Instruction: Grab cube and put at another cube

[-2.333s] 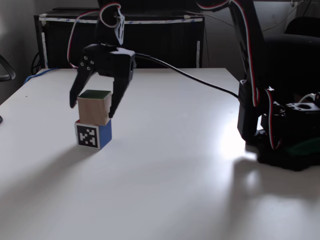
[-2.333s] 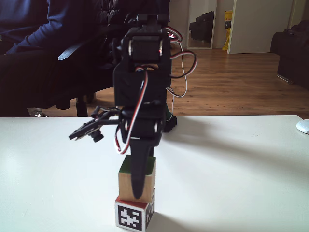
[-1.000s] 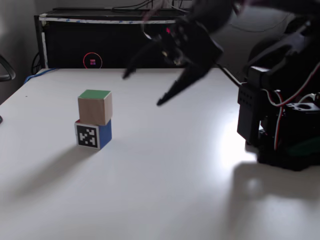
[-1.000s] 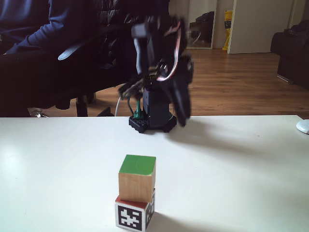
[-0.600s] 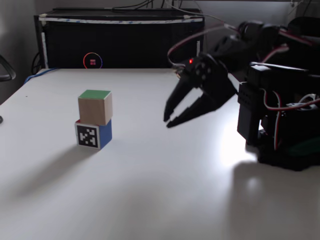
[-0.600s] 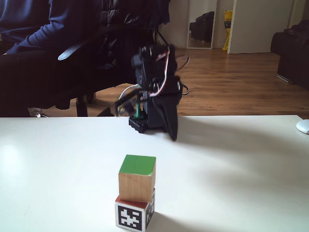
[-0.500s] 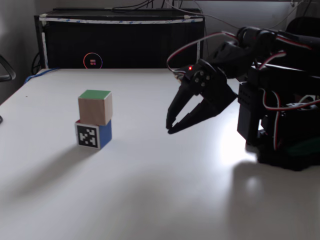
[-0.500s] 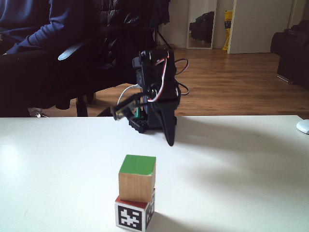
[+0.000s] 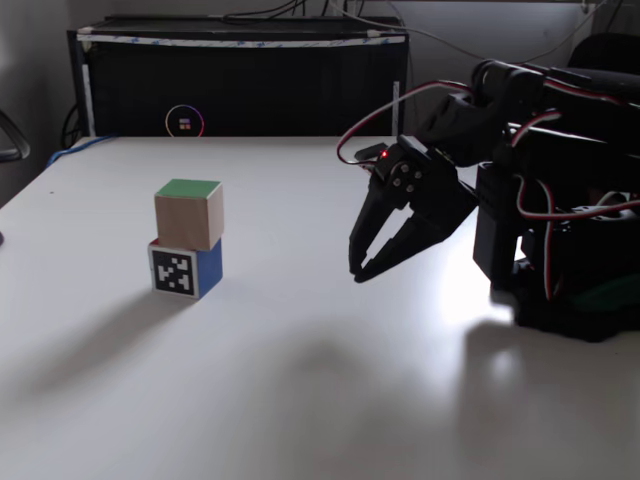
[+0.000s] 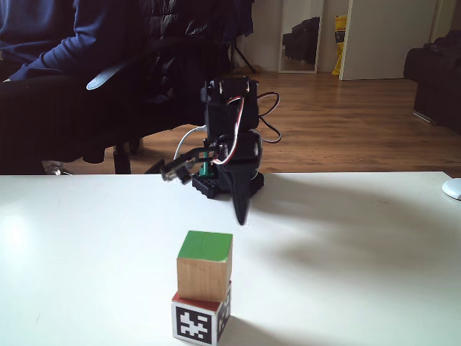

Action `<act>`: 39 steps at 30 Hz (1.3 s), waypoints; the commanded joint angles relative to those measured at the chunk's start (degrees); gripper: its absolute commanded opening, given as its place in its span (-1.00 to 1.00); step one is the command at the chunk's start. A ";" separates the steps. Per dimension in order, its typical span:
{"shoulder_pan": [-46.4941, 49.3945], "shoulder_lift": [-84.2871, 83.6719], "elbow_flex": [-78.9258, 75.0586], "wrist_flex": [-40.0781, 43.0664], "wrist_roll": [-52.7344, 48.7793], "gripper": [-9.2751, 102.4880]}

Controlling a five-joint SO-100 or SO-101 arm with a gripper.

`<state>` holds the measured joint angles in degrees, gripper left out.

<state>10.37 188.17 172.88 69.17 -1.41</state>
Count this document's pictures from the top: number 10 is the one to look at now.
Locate black stand leg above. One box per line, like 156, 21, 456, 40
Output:
233, 35, 259, 75

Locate white usb cable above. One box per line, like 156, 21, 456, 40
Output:
173, 124, 208, 164

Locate wooden cube with red face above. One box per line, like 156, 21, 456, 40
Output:
170, 280, 233, 346

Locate white rounded device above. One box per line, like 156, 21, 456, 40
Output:
441, 177, 461, 201

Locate wooden cube with green face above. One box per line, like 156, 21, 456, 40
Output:
176, 230, 234, 303

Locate white door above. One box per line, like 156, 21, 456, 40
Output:
338, 0, 439, 81

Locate dark hanging clothes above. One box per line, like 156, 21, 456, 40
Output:
142, 0, 255, 76

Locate green circuit board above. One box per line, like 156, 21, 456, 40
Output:
200, 151, 216, 178

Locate black sofa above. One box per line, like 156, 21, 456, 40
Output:
403, 30, 461, 136

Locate person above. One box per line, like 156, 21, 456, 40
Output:
0, 0, 152, 174

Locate black and red cable loop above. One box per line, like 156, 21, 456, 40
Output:
256, 92, 283, 145

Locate black office chair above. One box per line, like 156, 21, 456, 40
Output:
41, 34, 202, 177

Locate tall leaning mirror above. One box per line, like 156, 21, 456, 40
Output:
278, 0, 326, 74

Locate black gripper-mounted camera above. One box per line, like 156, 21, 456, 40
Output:
161, 143, 217, 187

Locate yellow bag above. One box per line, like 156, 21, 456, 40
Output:
331, 14, 349, 76

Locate red white black servo cable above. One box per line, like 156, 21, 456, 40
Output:
218, 92, 246, 167

